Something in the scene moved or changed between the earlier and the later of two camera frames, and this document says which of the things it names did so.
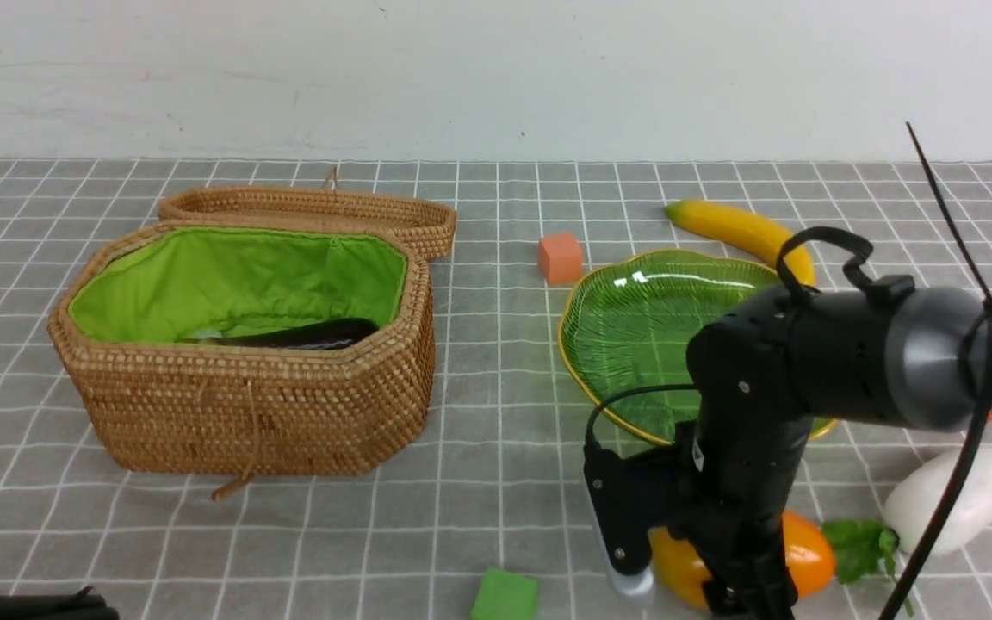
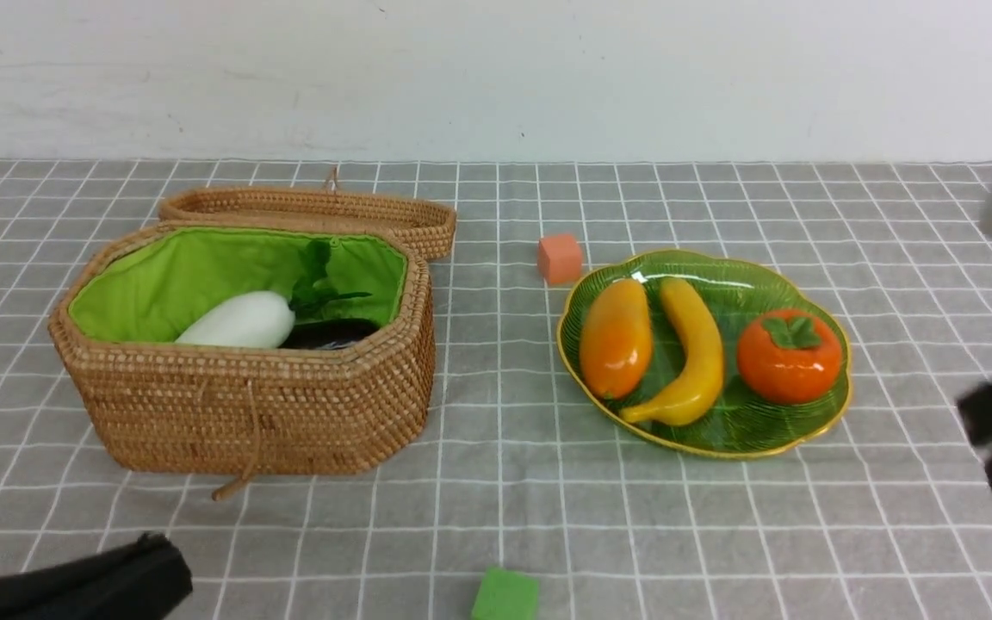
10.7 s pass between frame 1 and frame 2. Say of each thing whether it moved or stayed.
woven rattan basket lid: stayed
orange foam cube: stayed
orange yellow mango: moved
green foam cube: stayed
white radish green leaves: moved
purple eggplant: stayed
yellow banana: moved
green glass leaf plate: stayed
